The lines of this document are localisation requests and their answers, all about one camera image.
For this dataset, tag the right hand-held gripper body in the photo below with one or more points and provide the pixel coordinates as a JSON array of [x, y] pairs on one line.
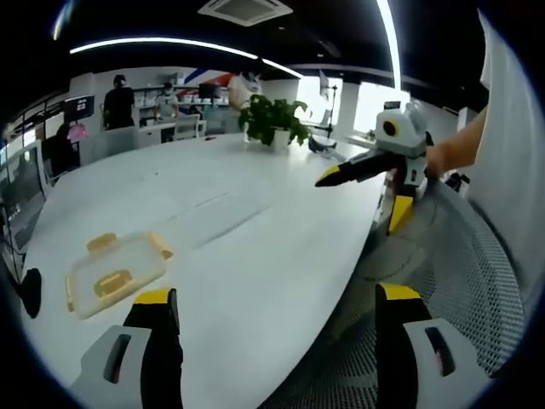
[[400, 128]]

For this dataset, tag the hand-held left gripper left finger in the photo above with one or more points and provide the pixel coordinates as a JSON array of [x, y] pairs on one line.
[[159, 366]]

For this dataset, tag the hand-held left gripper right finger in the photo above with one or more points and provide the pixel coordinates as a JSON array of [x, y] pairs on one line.
[[396, 353]]

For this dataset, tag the clear box with yellow plastic buckles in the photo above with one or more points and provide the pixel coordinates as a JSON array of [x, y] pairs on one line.
[[115, 272]]

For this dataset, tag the person's right hand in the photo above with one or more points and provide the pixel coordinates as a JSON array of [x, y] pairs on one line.
[[438, 159]]

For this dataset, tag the dark object on table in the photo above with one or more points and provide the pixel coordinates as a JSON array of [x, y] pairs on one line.
[[321, 145]]

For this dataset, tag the black tripod stand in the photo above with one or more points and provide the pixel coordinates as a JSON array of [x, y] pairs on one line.
[[333, 106]]

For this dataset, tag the grey mesh office chair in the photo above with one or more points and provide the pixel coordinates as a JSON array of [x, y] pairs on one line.
[[447, 272]]

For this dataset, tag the long ceiling light strip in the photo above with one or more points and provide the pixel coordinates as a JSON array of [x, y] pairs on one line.
[[394, 38], [170, 42]]

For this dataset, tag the green potted plant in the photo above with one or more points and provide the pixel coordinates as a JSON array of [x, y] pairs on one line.
[[272, 119]]

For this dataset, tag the person's white shirt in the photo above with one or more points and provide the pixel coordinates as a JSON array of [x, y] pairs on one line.
[[506, 162]]

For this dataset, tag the small black object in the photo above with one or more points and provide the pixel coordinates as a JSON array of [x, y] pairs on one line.
[[32, 294]]

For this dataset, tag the small black monitor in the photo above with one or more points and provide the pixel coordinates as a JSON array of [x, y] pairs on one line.
[[209, 90]]

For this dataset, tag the white office chair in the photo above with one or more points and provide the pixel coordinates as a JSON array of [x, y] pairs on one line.
[[187, 125]]

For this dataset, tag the square ceiling air vent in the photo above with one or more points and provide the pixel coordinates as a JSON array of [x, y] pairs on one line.
[[244, 10]]

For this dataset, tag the glass desk partition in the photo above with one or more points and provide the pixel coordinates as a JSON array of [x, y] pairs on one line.
[[19, 187]]

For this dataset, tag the pink object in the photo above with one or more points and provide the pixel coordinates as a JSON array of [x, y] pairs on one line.
[[77, 132]]

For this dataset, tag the black monitor screen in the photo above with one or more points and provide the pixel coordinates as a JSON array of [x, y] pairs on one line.
[[79, 108]]

